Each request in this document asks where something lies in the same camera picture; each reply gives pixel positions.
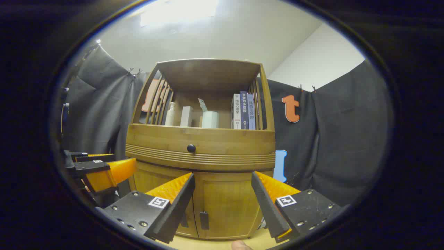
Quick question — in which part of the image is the white rectangular box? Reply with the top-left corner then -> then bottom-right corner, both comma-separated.
180,106 -> 194,127

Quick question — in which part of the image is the black backdrop cloth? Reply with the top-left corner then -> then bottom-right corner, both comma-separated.
62,43 -> 394,209

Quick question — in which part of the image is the white cylindrical cup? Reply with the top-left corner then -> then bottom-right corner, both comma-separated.
202,111 -> 220,129

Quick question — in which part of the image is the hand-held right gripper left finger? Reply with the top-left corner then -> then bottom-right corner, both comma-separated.
94,172 -> 196,244

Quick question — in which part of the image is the wooden shoe cabinet door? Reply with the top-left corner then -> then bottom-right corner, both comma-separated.
193,171 -> 274,241
129,161 -> 199,239

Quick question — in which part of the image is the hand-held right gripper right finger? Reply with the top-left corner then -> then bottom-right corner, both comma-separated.
250,171 -> 344,243

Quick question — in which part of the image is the white bottle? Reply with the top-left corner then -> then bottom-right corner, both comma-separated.
164,102 -> 176,126

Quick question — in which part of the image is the wooden double-door shoe cabinet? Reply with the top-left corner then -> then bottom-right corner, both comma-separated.
125,58 -> 276,241

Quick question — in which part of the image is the light purple book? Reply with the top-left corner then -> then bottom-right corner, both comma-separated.
247,94 -> 256,130

